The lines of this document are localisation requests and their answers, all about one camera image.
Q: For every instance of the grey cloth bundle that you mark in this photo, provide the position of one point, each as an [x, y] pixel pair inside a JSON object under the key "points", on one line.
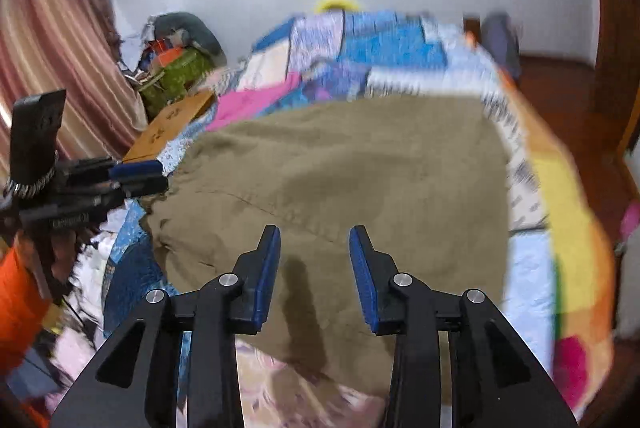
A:
{"points": [[187, 28]]}

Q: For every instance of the colourful patchwork blanket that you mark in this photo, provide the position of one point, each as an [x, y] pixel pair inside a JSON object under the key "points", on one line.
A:
{"points": [[395, 53]]}

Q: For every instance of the green patterned bag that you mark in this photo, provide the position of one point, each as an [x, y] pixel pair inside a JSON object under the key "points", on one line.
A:
{"points": [[175, 71]]}

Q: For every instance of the striped pink curtain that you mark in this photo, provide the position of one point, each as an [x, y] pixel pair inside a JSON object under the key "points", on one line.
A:
{"points": [[60, 43]]}

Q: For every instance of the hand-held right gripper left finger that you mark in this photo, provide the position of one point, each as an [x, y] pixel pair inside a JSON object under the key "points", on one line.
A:
{"points": [[269, 268]]}

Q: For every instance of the yellow round object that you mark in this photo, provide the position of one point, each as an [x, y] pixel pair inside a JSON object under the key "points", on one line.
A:
{"points": [[339, 2]]}

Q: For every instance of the person's left forearm orange sleeve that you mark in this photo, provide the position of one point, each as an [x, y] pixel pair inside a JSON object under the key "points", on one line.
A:
{"points": [[20, 303]]}

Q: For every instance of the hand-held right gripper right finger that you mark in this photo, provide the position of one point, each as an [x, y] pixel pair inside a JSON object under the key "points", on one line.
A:
{"points": [[361, 270]]}

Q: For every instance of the olive green pants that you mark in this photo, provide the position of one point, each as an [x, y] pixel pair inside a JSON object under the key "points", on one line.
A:
{"points": [[350, 198]]}

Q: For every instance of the dark grey bag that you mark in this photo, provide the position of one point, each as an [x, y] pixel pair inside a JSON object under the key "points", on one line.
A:
{"points": [[501, 41]]}

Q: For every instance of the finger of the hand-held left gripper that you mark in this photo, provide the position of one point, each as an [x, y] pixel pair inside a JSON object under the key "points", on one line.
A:
{"points": [[142, 187], [135, 169]]}

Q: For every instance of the orange box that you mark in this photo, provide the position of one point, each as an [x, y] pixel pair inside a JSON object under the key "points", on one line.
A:
{"points": [[167, 57]]}

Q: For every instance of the brown cardboard box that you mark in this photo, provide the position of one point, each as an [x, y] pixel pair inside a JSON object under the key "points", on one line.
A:
{"points": [[167, 123]]}

